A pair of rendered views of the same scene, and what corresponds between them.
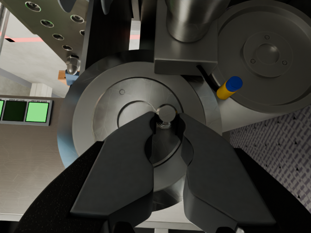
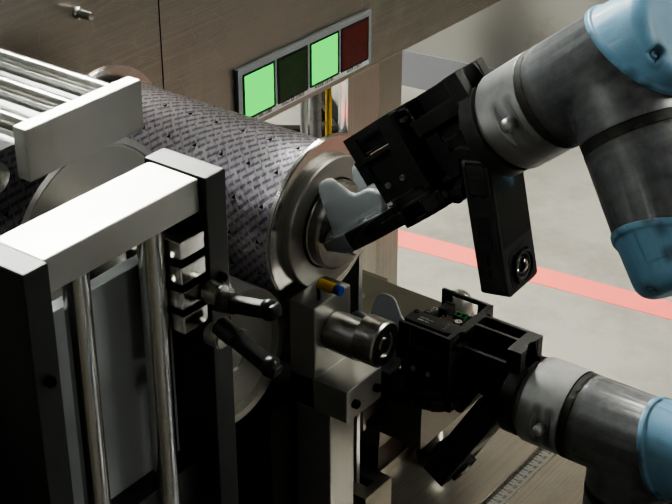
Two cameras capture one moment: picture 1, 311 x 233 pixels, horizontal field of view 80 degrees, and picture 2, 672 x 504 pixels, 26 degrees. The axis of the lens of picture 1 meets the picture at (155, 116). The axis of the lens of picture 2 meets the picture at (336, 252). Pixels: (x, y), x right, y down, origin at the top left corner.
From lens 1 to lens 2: 111 cm
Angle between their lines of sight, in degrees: 53
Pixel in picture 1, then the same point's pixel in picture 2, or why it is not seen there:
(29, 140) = (259, 23)
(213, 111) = (276, 267)
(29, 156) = not seen: outside the picture
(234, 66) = (256, 326)
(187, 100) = (302, 265)
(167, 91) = (328, 263)
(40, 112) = (254, 92)
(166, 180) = (313, 183)
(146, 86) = (341, 259)
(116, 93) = not seen: hidden behind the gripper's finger
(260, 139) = not seen: hidden behind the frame
